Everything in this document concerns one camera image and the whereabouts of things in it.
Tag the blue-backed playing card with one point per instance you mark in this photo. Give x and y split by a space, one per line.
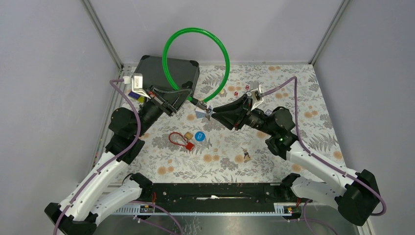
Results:
204 114

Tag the blue card box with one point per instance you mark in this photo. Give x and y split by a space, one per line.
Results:
268 112

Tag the yellow-green toy brick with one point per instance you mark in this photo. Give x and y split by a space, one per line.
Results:
142 100

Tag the blue toy brick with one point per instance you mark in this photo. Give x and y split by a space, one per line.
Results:
133 95

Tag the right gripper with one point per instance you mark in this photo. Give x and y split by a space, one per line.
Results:
232 115

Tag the brass padlock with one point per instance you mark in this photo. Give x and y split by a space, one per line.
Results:
187 136

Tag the blue small blind chip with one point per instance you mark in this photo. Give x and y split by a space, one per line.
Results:
200 136

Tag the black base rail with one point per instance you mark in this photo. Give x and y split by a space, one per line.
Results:
204 198

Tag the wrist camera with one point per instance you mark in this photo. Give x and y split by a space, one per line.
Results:
255 93
137 85

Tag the red cable lock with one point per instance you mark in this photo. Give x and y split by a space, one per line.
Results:
178 139

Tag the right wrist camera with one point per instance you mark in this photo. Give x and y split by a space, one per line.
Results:
255 93

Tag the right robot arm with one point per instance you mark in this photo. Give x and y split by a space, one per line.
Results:
353 194

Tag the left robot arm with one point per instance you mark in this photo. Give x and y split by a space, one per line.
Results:
86 208

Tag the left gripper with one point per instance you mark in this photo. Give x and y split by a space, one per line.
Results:
169 101

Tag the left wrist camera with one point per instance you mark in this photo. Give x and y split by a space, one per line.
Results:
137 85

